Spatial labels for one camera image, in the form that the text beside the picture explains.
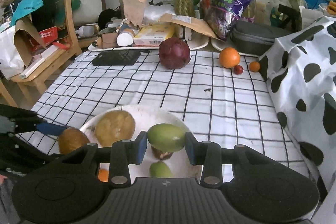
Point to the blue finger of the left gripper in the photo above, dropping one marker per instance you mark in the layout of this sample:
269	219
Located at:
50	129

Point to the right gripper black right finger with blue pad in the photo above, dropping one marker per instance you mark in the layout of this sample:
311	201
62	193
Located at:
208	154

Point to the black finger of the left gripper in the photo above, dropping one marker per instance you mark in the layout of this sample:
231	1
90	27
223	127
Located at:
25	158

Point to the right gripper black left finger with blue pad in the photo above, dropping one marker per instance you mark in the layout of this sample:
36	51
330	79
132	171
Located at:
123	153

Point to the brown mango fruit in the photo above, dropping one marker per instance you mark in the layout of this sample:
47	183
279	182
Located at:
70	140

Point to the yellow potato-like fruit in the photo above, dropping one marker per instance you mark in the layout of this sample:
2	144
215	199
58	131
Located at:
114	126

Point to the small orange tangerine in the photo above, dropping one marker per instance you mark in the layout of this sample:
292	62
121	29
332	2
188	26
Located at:
103	175

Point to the dark brown round fruit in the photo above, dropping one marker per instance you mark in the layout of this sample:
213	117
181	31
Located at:
160	154

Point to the green fruit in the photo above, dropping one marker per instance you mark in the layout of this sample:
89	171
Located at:
160	170
166	137

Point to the small red fruit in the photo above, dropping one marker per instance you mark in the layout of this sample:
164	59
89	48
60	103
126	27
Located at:
238	70

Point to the white floral plate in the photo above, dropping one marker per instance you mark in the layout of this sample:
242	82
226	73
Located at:
145	117

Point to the checkered tablecloth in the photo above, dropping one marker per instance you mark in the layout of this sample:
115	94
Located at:
214	103

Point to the wooden chair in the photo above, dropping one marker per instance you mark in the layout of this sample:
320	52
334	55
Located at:
38	44

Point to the large orange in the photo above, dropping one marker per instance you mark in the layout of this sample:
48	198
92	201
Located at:
229	57

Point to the small orange kumquat right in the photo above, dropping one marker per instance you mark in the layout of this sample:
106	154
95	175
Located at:
254	66

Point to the white oval tray right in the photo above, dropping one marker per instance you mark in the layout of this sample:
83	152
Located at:
221	45

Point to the white oval tray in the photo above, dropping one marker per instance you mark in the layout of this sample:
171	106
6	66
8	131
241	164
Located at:
198	42
221	45

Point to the white cylinder bottle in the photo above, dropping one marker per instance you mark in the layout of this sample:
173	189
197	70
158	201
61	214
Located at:
125	38

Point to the white oval tray left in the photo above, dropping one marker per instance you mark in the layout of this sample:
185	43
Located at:
198	42

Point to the yellow white box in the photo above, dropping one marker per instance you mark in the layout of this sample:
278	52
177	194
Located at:
153	35

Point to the dark grey zipper case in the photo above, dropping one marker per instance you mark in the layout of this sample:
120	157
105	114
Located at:
254	38

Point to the cow print cloth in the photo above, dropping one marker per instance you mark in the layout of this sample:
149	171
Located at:
299	70

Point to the brown paper envelope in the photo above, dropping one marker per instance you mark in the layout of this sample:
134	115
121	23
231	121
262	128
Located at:
182	23

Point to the torn brown paper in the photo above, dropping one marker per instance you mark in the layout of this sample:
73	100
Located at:
133	11

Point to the purple snack bag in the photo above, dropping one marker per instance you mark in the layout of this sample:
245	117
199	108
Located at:
223	14

